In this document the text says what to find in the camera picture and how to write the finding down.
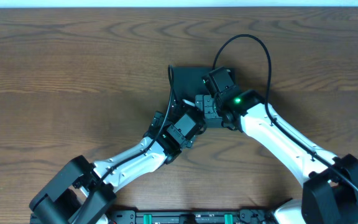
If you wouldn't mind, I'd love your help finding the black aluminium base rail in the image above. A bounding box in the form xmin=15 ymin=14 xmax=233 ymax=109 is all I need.
xmin=99 ymin=208 xmax=278 ymax=224

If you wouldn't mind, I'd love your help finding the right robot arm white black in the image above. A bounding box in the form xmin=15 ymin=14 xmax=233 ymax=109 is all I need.
xmin=195 ymin=90 xmax=358 ymax=223

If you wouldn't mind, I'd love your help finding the black gift box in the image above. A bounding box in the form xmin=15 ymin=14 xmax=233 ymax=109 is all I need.
xmin=170 ymin=65 xmax=237 ymax=128

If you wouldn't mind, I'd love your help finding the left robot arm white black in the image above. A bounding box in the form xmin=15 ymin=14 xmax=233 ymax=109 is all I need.
xmin=29 ymin=108 xmax=205 ymax=223

